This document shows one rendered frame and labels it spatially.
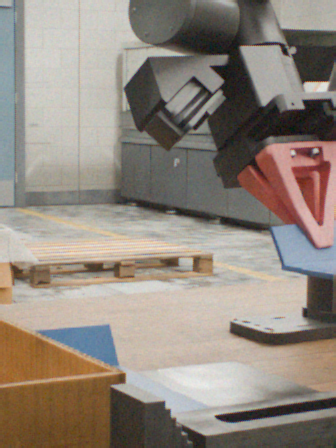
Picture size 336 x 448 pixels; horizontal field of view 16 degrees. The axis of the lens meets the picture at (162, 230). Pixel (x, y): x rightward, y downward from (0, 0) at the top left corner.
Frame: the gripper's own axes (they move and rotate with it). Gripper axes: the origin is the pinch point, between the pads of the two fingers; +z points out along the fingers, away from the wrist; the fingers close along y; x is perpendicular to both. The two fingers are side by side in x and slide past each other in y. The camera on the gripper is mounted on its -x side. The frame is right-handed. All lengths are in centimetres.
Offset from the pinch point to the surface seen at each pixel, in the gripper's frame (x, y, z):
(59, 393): -28.9, 12.7, 11.0
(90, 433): -27.3, 11.7, 12.9
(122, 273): 284, -520, -188
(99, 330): -16.1, -5.5, 2.6
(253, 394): -11.2, 2.4, 10.6
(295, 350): 4.6, -12.9, 4.5
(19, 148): 433, -901, -473
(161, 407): -30.4, 24.2, 15.0
